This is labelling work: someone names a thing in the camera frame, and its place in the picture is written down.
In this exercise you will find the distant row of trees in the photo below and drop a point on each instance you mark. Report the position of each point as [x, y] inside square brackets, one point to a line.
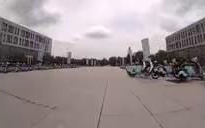
[90, 62]

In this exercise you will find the white statue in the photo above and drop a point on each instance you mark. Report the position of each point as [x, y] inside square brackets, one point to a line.
[129, 55]

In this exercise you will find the grey concrete paved plaza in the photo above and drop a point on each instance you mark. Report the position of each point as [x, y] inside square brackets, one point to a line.
[90, 96]

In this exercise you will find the tall white sign pillar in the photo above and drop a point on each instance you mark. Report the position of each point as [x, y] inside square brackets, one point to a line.
[145, 50]

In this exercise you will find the row of parked scooters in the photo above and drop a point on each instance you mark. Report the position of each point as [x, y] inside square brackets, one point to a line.
[156, 70]

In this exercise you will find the row of parked two-wheelers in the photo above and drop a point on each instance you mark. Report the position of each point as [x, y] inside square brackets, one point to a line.
[10, 67]

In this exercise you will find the row of trees by building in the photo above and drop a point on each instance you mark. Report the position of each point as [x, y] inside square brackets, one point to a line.
[10, 56]

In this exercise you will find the long grey multi-storey building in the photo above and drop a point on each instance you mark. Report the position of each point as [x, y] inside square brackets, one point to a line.
[13, 33]

